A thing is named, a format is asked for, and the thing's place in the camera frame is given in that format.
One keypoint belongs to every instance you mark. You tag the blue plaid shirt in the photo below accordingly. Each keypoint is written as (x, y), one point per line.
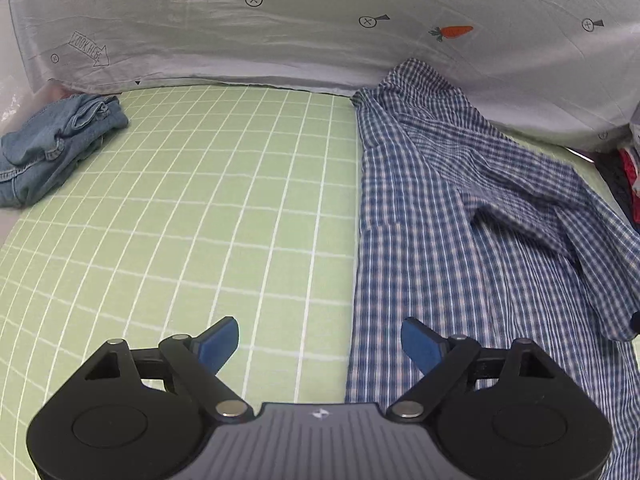
(425, 210)

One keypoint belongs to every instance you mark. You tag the black garment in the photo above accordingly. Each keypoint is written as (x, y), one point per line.
(617, 185)

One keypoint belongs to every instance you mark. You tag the red garment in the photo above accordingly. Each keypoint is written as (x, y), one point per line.
(631, 165)

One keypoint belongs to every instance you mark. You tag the white carrot print sheet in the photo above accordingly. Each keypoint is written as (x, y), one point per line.
(250, 45)

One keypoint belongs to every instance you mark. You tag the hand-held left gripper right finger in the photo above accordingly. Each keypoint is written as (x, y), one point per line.
(420, 347)

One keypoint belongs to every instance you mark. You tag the blue denim jeans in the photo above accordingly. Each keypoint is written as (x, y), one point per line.
(45, 155)

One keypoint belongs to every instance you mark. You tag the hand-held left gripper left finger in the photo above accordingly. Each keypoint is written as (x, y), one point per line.
(220, 345)

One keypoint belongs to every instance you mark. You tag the green grid bed sheet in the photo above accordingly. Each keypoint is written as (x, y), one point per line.
(200, 210)

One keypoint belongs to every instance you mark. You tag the clear plastic bag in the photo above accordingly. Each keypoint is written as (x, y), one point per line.
(10, 105)

